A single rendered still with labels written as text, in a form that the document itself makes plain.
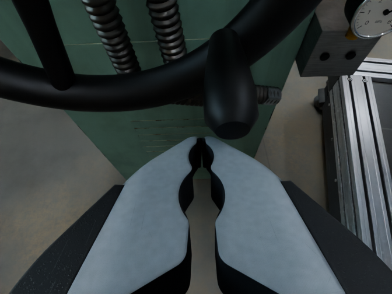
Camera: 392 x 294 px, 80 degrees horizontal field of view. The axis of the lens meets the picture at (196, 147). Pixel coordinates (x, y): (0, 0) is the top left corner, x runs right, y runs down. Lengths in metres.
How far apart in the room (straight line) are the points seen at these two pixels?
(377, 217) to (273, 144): 0.42
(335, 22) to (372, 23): 0.05
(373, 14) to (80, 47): 0.37
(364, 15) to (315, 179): 0.70
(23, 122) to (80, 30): 0.91
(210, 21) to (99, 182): 0.74
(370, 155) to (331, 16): 0.48
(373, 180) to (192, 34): 0.58
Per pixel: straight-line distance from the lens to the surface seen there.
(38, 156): 1.13
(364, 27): 0.34
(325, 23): 0.37
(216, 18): 0.36
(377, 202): 0.74
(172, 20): 0.21
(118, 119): 0.54
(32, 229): 1.02
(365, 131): 0.82
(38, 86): 0.20
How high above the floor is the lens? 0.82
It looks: 62 degrees down
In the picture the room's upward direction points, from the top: 5 degrees counter-clockwise
